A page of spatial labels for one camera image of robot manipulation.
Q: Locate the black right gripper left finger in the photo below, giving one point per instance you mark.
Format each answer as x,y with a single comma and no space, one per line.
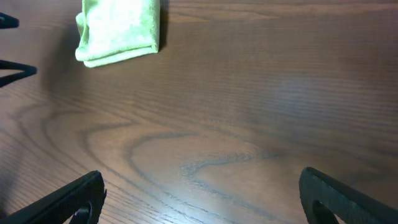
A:
80,201

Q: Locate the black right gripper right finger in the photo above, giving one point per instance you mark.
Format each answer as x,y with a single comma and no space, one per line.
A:
325,199

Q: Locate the light green microfiber cloth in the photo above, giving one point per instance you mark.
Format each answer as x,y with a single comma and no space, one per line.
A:
115,30

